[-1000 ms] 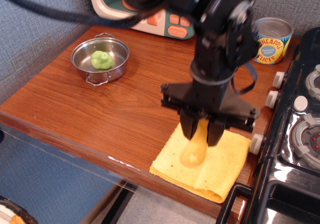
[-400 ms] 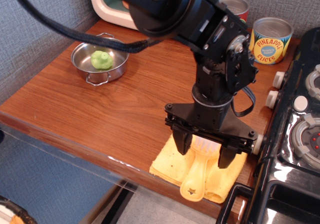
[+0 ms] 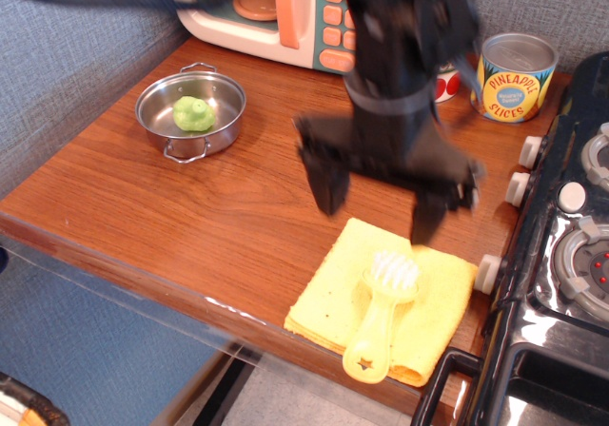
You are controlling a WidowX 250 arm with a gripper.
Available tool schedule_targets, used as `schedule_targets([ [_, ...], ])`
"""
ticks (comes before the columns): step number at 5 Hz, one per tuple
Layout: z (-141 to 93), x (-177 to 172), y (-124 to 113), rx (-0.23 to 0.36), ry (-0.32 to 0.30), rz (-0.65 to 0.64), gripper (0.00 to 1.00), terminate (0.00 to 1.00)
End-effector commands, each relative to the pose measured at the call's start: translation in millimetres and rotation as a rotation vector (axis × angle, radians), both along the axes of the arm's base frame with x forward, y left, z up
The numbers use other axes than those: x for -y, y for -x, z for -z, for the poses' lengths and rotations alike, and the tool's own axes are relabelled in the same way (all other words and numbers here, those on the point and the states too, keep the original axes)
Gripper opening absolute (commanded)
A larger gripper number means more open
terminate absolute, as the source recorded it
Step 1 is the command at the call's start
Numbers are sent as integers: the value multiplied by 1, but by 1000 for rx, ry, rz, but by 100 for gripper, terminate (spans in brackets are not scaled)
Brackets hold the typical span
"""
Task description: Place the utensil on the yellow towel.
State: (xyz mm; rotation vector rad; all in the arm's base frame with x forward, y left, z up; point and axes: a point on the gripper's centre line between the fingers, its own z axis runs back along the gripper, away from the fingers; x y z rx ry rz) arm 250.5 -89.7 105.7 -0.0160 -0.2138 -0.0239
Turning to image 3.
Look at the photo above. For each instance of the orange microwave plate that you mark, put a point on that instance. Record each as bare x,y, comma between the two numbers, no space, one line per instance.
256,10

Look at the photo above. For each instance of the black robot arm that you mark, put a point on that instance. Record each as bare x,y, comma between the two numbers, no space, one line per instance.
400,47

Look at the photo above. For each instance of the grey stove burner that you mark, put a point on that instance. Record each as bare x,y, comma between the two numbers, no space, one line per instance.
595,172
580,264

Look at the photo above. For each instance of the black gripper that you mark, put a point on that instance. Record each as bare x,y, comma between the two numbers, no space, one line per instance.
406,150

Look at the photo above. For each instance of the black orange object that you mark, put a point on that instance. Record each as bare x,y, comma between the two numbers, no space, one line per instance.
22,406

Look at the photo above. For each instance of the yellow dish brush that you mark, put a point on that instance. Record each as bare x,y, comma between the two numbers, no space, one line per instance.
392,280

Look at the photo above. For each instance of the white round stove button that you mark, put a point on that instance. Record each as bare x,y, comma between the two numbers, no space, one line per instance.
572,197

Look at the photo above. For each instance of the green toy vegetable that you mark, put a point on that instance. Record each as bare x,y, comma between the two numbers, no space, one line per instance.
193,114

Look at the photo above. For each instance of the black toy stove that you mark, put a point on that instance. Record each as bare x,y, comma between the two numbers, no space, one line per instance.
544,360

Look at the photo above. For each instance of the pineapple slices can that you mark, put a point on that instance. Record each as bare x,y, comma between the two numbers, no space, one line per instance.
514,73

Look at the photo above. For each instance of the small steel pot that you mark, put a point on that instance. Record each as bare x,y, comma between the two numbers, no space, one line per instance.
153,111

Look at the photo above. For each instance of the white stove knob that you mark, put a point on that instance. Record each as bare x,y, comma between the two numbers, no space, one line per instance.
516,188
529,151
487,273

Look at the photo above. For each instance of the tomato sauce can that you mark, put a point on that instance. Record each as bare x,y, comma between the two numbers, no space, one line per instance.
448,83

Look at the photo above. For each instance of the toy microwave oven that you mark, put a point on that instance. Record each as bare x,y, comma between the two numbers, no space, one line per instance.
315,34

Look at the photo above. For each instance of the yellow towel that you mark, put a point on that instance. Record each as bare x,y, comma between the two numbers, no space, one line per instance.
333,305

